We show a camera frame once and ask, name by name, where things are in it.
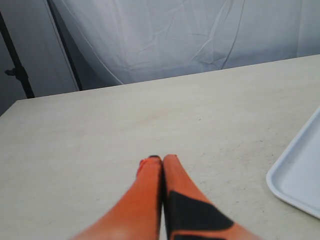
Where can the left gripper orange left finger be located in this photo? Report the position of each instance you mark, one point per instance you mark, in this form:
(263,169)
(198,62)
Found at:
(137,215)

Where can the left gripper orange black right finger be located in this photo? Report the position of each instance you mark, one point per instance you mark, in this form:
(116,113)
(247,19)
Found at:
(189,214)

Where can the white backdrop cloth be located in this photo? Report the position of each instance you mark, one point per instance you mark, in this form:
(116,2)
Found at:
(129,41)

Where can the black stand pole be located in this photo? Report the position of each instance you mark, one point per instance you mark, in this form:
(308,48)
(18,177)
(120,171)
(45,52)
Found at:
(18,71)

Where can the white plastic tray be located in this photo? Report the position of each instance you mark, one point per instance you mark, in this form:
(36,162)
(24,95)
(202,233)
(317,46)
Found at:
(295,176)

